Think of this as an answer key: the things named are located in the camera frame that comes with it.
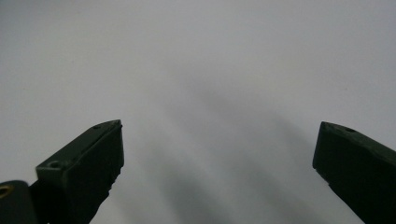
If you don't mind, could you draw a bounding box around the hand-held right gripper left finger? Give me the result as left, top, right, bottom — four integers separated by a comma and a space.
29, 119, 125, 224

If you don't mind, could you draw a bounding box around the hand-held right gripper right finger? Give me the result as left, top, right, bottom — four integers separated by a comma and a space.
312, 120, 396, 224

